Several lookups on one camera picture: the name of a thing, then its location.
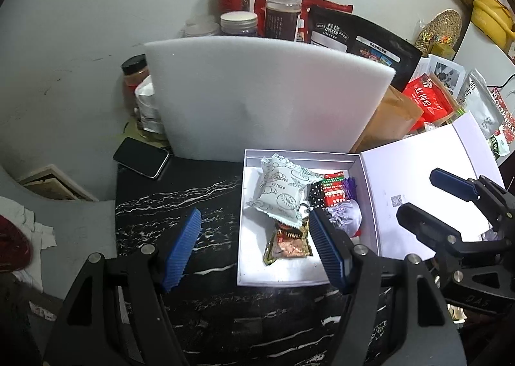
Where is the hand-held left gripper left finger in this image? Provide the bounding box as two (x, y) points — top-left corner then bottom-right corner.
(42, 207), (202, 366)

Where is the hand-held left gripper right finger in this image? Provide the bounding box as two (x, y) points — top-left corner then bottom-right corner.
(308, 208), (467, 366)

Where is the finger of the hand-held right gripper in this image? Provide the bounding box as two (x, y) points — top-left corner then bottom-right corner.
(396, 202), (515, 256)
(430, 168), (511, 230)

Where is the gold snack packet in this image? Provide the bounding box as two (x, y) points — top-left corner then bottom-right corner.
(263, 220), (315, 267)

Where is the white gift box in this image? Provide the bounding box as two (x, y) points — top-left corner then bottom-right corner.
(237, 113), (506, 287)

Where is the red snack packet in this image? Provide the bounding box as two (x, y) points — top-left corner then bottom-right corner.
(321, 172), (347, 208)

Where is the white printed snack packet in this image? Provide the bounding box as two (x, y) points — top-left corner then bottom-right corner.
(243, 179), (311, 228)
(257, 153), (325, 200)

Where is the red and white gift bag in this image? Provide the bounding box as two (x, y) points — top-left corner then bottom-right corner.
(486, 86), (515, 158)

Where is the silver zip pouch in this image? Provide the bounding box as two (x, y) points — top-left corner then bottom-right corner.
(456, 68), (506, 140)

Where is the red goji berry bag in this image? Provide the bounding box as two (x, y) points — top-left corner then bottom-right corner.
(402, 73), (455, 134)

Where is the brown paper bag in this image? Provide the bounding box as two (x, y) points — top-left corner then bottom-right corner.
(350, 84), (426, 154)

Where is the black smartphone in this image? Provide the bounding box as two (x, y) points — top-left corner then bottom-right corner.
(112, 136), (171, 180)

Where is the printed paper leaflet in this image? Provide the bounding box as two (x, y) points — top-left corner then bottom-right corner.
(410, 54), (467, 100)

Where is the torn white paper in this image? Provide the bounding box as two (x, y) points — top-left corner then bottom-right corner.
(0, 195), (57, 283)

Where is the white cabinet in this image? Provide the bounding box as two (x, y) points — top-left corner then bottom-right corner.
(452, 22), (515, 86)

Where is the white plastic bag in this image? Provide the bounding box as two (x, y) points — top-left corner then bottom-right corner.
(134, 75), (166, 136)

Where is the round woven mat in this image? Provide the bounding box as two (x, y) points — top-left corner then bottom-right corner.
(414, 8), (463, 53)

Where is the dark red cloth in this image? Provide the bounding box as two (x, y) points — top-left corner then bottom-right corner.
(0, 215), (35, 272)

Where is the white foam board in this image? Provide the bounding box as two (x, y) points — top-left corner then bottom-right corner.
(143, 37), (397, 162)

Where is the black oat bag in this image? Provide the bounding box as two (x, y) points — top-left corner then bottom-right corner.
(307, 4), (423, 92)

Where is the yellow pot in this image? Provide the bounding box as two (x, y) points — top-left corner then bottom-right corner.
(471, 0), (515, 43)

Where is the brown jar with black lid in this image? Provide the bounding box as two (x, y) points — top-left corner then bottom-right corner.
(121, 54), (152, 132)

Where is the red foil bag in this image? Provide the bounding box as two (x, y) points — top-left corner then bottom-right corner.
(254, 0), (355, 43)

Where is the clear jar with clear lid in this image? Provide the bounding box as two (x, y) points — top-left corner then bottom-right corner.
(183, 18), (220, 38)

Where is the jar with white lid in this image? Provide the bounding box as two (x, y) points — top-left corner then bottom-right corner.
(219, 11), (258, 37)

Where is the dark red clear jar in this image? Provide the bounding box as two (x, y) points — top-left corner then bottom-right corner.
(263, 0), (304, 41)

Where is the wooden frame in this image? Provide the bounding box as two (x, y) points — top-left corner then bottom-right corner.
(18, 164), (99, 202)

